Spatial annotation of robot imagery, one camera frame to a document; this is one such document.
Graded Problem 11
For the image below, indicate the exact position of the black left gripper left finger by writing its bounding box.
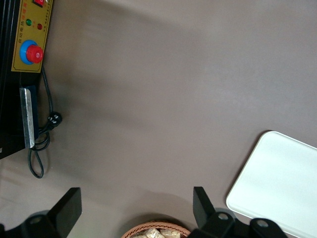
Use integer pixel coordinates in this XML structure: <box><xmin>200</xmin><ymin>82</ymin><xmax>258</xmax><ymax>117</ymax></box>
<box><xmin>0</xmin><ymin>187</ymin><xmax>83</xmax><ymax>238</ymax></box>

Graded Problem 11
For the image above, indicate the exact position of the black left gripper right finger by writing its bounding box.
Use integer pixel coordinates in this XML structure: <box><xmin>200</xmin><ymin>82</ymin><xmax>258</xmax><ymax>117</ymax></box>
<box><xmin>189</xmin><ymin>186</ymin><xmax>288</xmax><ymax>238</ymax></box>

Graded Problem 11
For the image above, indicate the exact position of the beige plastic tray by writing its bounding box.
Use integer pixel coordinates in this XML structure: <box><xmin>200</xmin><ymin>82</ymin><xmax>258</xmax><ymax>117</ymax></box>
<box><xmin>225</xmin><ymin>130</ymin><xmax>317</xmax><ymax>238</ymax></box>

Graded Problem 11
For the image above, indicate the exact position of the clear-wrapped rice cracker packet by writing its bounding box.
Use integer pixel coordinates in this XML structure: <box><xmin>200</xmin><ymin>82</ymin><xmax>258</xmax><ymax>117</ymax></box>
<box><xmin>142</xmin><ymin>228</ymin><xmax>162</xmax><ymax>238</ymax></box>
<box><xmin>159</xmin><ymin>229</ymin><xmax>182</xmax><ymax>238</ymax></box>

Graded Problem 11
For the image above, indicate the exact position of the round wicker snack basket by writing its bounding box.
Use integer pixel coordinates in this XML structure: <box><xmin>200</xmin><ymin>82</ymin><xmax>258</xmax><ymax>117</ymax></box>
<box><xmin>120</xmin><ymin>220</ymin><xmax>192</xmax><ymax>238</ymax></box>

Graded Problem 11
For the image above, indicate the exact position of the silver metal plate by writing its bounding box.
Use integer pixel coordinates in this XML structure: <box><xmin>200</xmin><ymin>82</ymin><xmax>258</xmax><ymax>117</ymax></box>
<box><xmin>19</xmin><ymin>86</ymin><xmax>36</xmax><ymax>149</ymax></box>

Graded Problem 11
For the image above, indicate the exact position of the red emergency stop button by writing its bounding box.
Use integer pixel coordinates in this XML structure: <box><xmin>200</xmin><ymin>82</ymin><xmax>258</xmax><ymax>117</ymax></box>
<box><xmin>20</xmin><ymin>39</ymin><xmax>45</xmax><ymax>65</ymax></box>

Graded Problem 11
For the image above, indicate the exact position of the yellow-faced black control box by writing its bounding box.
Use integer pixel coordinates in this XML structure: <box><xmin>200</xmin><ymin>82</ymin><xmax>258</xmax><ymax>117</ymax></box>
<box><xmin>0</xmin><ymin>0</ymin><xmax>54</xmax><ymax>160</ymax></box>

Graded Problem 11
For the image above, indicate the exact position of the black power cable with plug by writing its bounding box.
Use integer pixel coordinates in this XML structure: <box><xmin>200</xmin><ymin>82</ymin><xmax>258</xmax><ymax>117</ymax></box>
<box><xmin>27</xmin><ymin>66</ymin><xmax>63</xmax><ymax>179</ymax></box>

